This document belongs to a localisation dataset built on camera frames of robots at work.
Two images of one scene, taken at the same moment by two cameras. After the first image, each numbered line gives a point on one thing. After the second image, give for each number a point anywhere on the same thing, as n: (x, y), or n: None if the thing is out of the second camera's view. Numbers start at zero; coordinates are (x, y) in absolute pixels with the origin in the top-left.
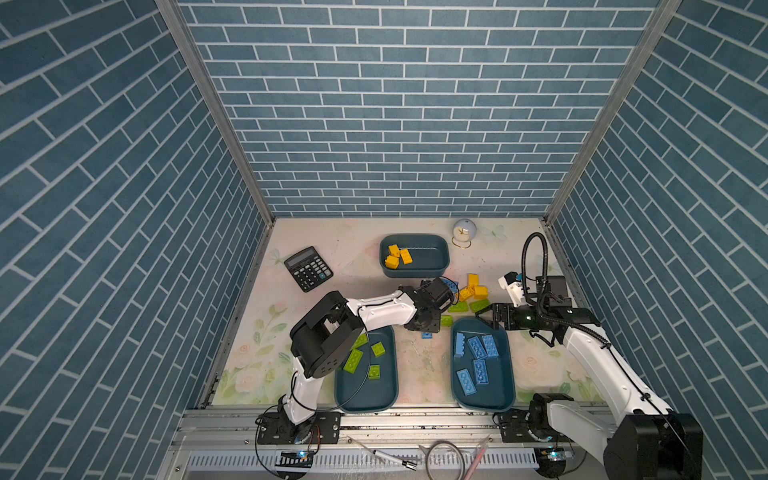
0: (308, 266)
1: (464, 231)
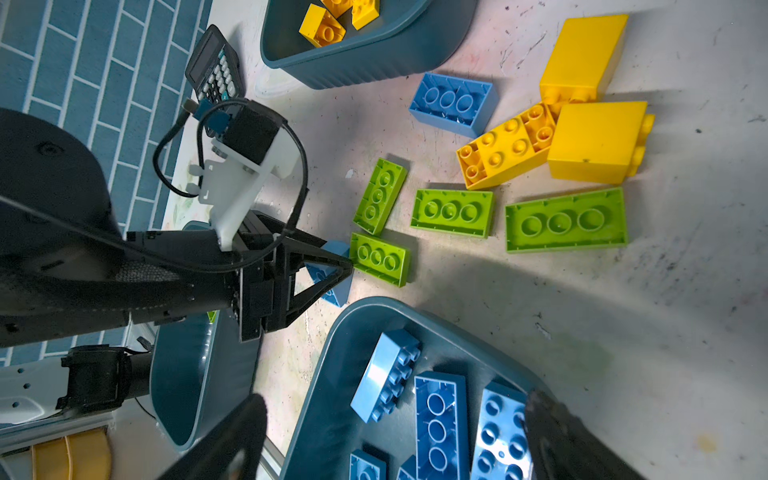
0: (214, 70)
1: None
